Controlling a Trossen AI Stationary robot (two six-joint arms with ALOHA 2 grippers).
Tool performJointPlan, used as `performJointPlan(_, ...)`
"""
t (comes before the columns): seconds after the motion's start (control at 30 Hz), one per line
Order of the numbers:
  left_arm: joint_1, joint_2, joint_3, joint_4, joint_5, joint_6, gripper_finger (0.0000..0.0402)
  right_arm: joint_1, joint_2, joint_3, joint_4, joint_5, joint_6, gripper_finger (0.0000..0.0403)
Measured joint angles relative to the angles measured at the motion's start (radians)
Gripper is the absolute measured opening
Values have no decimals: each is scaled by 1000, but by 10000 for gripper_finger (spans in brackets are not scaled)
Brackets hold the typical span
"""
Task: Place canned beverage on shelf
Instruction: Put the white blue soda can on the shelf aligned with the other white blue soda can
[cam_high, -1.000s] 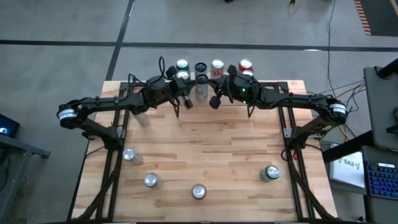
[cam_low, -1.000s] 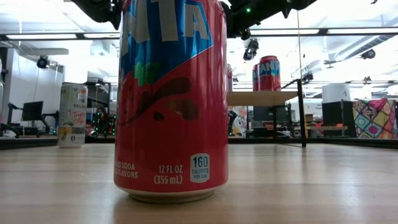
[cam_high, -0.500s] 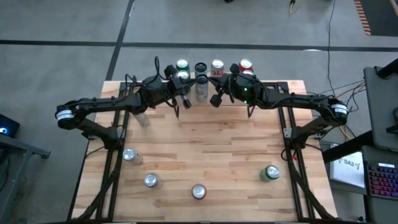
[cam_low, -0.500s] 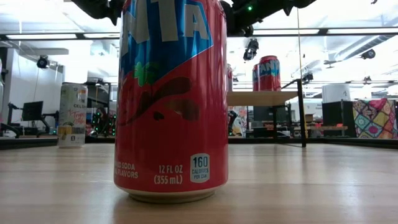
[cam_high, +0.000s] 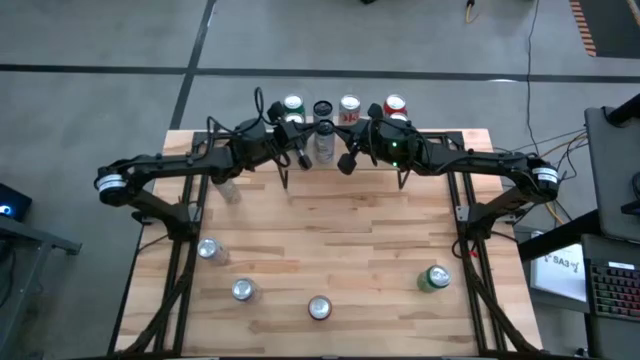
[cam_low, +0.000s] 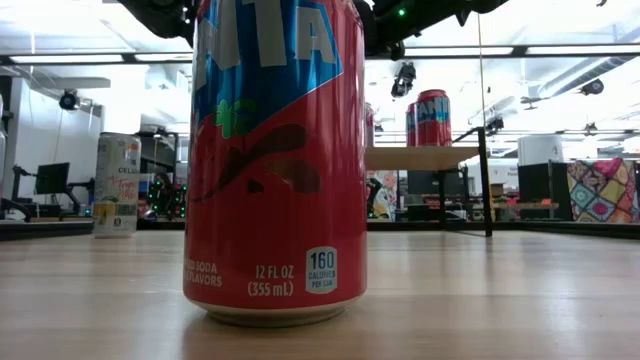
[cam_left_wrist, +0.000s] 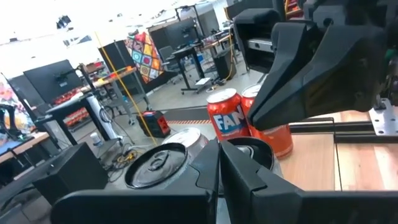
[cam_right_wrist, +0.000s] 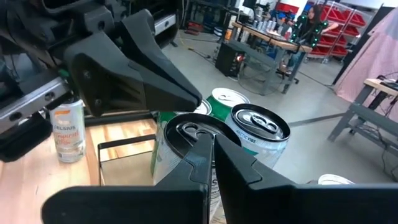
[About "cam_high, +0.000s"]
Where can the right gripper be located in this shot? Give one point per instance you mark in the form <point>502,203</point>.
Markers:
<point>390,150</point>

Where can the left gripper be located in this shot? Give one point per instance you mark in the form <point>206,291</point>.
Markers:
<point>287,140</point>

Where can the green Sprite can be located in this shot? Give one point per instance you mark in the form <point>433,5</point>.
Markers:
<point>295,118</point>
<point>294,101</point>

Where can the silver Diet Coke can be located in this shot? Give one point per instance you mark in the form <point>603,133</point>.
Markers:
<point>350,112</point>
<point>210,249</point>
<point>244,289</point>

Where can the white Celsius Arctic Vibe can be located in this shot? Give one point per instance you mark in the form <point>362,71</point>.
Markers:
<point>325,147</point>
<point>323,107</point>

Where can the red Fanta can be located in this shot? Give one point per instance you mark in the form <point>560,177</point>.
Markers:
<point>320,307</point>
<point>395,103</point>
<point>399,116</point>

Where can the green soda can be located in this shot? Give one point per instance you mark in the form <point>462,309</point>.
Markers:
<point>435,277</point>

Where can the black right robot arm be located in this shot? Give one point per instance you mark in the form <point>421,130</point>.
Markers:
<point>475,162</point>

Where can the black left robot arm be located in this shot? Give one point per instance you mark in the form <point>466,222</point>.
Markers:
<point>175,162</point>

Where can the white paper sign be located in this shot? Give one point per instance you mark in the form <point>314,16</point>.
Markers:
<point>555,280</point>

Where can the grey side table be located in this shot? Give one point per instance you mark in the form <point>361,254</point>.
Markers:
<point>40,239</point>

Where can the black mat orange edge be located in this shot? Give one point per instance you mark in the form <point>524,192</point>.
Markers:
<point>615,30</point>

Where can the black device blue light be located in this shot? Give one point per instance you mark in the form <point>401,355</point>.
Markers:
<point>15,200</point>

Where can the laptop blue lit keyboard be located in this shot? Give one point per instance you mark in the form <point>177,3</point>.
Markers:
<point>617,292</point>

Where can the black aluminium table frame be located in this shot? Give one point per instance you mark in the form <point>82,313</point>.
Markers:
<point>240,135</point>

